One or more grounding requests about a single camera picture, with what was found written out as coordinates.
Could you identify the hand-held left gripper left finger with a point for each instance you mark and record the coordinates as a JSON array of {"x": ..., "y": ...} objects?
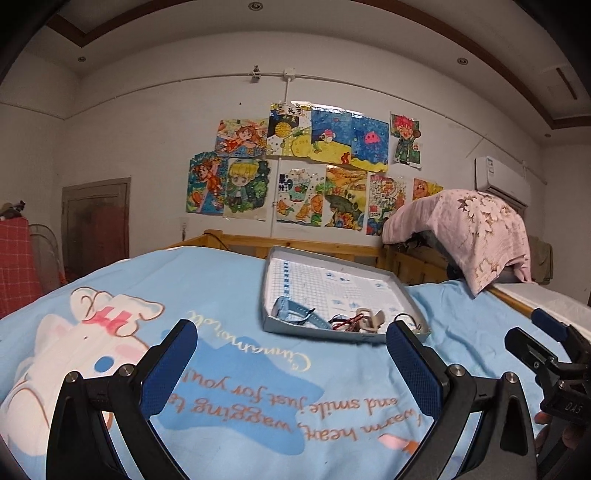
[{"x": 168, "y": 369}]

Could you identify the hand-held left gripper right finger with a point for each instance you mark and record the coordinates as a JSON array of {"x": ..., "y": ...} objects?
[{"x": 415, "y": 369}]

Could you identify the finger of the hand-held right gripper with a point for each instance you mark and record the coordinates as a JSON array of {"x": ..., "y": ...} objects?
[
  {"x": 531, "y": 348},
  {"x": 551, "y": 321}
]

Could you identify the grey tray with grid paper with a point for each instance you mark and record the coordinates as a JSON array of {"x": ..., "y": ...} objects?
[{"x": 323, "y": 281}]

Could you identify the person's right hand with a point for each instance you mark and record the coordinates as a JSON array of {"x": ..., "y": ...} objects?
[{"x": 575, "y": 436}]

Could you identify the olive green garment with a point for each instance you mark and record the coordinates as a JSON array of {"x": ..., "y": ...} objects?
[{"x": 542, "y": 258}]

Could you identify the beige hair claw clip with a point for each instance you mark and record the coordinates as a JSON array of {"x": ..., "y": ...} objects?
[{"x": 367, "y": 323}]

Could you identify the blue printed blanket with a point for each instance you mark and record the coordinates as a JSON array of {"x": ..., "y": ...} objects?
[{"x": 207, "y": 286}]

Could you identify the pink floral cloth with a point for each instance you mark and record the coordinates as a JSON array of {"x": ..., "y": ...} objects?
[{"x": 480, "y": 230}]

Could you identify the dark grey bundle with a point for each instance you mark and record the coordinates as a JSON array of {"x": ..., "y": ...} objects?
[{"x": 443, "y": 249}]

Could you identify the blue wrist watch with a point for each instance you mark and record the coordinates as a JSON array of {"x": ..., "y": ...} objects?
[{"x": 284, "y": 308}]

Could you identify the white air conditioner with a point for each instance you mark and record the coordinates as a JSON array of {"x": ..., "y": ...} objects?
[{"x": 501, "y": 177}]

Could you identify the brown wooden door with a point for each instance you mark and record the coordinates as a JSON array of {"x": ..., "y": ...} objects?
[{"x": 94, "y": 226}]

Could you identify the standing fan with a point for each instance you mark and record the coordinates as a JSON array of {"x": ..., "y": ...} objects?
[{"x": 48, "y": 249}]

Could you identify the red checked cloth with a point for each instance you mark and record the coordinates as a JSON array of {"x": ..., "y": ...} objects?
[{"x": 18, "y": 263}]

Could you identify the ceiling vent slot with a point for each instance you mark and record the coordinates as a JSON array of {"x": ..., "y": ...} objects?
[{"x": 567, "y": 84}]

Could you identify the white wall socket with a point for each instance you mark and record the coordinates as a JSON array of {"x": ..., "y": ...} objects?
[{"x": 184, "y": 226}]

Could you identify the wooden bed frame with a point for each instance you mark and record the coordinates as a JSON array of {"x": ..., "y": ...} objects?
[{"x": 240, "y": 242}]

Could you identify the group of colourful wall drawings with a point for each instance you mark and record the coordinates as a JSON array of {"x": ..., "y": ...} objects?
[{"x": 295, "y": 194}]

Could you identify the white wall conduit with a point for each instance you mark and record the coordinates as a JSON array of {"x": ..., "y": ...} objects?
[{"x": 286, "y": 87}]

